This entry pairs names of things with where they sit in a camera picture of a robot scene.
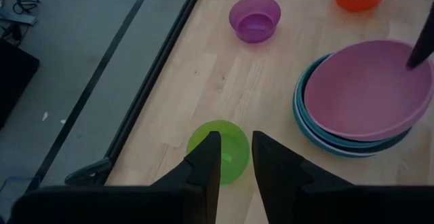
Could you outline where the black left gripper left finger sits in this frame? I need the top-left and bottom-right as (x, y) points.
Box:
(151, 130), (222, 224)

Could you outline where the small green plastic bowl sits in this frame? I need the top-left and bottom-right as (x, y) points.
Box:
(186, 119), (251, 186)

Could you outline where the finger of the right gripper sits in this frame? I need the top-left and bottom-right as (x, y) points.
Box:
(406, 1), (434, 70)

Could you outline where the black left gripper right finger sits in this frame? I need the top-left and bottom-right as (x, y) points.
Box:
(252, 130), (353, 224)

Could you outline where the black table edge frame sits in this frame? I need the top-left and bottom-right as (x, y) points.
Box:
(64, 0), (210, 187)

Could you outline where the black box on floor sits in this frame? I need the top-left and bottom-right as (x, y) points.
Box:
(0, 38), (41, 130)

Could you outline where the large blue plastic bowl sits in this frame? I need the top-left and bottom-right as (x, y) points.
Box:
(298, 54), (413, 154)
(292, 52), (380, 160)

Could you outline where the small purple plastic bowl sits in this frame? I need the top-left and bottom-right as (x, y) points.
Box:
(229, 0), (282, 44)

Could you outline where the grey power strip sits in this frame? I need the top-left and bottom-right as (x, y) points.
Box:
(0, 11), (38, 27)

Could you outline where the large pink plastic bowl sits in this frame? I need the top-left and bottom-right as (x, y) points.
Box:
(303, 39), (434, 143)

